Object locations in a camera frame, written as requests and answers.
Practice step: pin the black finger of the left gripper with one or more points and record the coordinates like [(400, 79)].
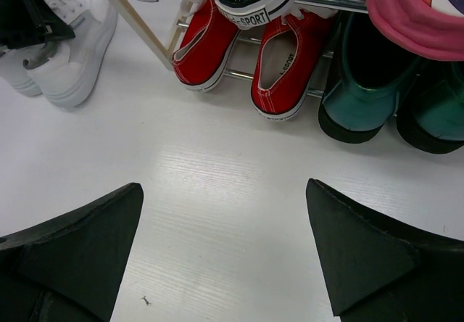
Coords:
[(30, 22)]

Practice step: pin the dark green shoe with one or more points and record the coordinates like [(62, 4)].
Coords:
[(367, 82), (431, 116)]

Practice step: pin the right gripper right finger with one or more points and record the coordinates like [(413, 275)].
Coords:
[(377, 268)]

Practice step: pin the right dark green shoe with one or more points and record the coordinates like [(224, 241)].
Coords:
[(431, 116)]

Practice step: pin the left dark green shoe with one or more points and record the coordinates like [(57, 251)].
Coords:
[(367, 82)]

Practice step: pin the white sneaker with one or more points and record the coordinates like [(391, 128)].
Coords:
[(66, 71), (13, 72)]

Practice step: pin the red canvas sneaker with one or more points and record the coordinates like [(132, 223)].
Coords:
[(201, 59), (290, 50)]

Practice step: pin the left pink patterned slipper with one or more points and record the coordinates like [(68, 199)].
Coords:
[(429, 28)]

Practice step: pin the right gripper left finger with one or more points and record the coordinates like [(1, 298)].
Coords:
[(70, 268)]

